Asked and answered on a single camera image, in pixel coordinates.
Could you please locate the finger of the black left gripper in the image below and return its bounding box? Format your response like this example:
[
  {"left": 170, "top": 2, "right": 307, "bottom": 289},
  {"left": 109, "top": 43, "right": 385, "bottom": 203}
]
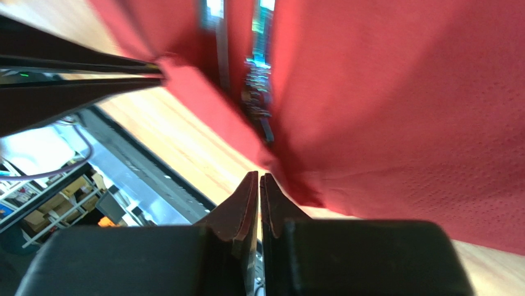
[
  {"left": 1, "top": 15, "right": 161, "bottom": 75},
  {"left": 1, "top": 78, "right": 163, "bottom": 136}
]

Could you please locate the red paper napkin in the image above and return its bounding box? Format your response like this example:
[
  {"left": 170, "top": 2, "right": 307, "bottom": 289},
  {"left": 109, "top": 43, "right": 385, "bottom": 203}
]
[{"left": 92, "top": 1, "right": 524, "bottom": 255}]

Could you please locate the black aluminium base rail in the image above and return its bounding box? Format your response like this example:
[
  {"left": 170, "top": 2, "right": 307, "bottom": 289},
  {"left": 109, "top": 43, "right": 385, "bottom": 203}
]
[{"left": 77, "top": 107, "right": 216, "bottom": 224}]

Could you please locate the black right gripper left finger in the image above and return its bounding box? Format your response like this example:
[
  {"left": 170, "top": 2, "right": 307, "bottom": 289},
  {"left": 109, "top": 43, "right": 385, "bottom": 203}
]
[{"left": 17, "top": 171, "right": 258, "bottom": 295}]

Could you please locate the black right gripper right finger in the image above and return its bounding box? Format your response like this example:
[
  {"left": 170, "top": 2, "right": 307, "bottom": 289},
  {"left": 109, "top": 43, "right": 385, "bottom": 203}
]
[{"left": 260, "top": 174, "right": 474, "bottom": 295}]

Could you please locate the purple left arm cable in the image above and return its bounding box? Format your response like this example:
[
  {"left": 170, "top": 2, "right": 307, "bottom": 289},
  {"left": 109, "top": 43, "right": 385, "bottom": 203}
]
[{"left": 0, "top": 121, "right": 95, "bottom": 182}]

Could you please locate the silver table knife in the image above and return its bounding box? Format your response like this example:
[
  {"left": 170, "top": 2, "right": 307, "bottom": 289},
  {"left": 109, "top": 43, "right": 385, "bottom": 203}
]
[{"left": 199, "top": 0, "right": 230, "bottom": 92}]

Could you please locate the iridescent rainbow spoon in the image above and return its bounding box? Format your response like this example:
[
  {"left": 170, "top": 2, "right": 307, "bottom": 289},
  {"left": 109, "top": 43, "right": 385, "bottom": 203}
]
[{"left": 242, "top": 1, "right": 275, "bottom": 144}]

